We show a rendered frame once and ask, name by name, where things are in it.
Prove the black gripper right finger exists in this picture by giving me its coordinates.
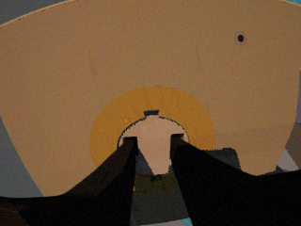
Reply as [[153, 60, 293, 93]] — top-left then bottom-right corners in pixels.
[[169, 135, 301, 226]]

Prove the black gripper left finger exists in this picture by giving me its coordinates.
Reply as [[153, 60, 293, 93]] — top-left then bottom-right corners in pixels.
[[0, 137, 135, 226]]

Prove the beige cylinder with two slots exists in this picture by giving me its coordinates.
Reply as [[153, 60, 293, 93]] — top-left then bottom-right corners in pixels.
[[118, 110, 189, 176]]

